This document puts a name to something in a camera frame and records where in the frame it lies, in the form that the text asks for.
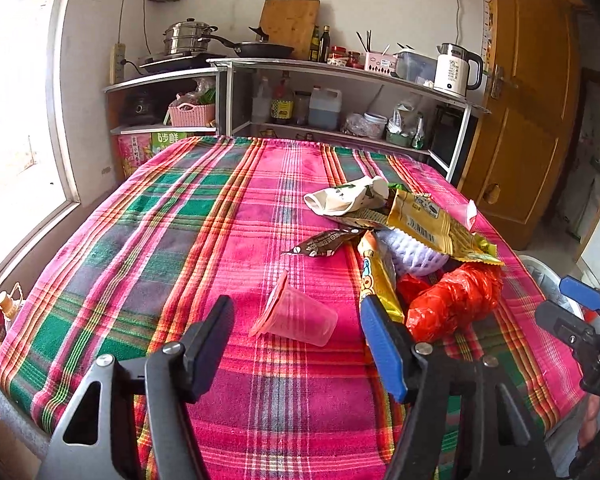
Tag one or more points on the soy sauce bottle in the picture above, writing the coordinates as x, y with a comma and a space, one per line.
282, 104

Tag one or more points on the white round trash bin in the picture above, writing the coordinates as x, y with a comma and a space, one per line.
548, 281

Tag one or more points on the clear plastic storage container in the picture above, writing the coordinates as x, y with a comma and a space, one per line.
414, 67

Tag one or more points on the wooden door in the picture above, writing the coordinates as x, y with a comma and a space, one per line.
520, 146

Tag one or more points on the green wrapper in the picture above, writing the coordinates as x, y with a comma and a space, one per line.
396, 187

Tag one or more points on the pink utensil holder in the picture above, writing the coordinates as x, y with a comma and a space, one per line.
381, 64

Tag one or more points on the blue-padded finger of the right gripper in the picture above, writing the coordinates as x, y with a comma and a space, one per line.
576, 290
566, 327

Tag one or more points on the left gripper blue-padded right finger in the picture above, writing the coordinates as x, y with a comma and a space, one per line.
390, 351

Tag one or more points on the white plastic oil jug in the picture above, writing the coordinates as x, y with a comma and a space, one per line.
325, 108

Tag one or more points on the black frying pan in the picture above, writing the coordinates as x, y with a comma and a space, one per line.
253, 49

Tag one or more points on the white paper bag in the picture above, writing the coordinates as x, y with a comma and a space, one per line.
367, 192

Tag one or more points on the wooden cutting board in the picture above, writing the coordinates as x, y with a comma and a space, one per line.
291, 23

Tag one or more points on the white metal kitchen shelf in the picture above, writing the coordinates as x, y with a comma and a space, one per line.
384, 114

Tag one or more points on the pink plaid tablecloth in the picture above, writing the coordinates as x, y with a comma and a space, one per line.
210, 217

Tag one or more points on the dark glass sauce bottle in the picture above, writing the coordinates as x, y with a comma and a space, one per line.
324, 45

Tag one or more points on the pink woven basket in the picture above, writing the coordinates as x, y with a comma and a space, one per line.
192, 115

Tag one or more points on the white foam fruit net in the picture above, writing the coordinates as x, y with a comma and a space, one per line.
409, 256

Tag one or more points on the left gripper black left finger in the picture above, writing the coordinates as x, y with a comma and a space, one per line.
205, 343

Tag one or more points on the red plastic bag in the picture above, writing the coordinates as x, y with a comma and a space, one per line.
462, 296

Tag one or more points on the white electric kettle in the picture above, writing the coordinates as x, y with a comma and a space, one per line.
458, 70

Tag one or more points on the stainless steel steamer pot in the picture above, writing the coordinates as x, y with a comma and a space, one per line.
187, 37

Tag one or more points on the gold orange snack bag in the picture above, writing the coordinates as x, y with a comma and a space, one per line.
377, 276

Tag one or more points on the clear pink plastic cup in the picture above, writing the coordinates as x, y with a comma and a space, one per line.
289, 313

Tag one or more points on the black induction cooker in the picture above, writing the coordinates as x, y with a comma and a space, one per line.
172, 63

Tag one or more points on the brown snack wrapper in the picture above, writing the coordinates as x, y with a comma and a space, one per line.
326, 243

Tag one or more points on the yellow snack bag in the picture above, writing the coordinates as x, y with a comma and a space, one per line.
420, 217

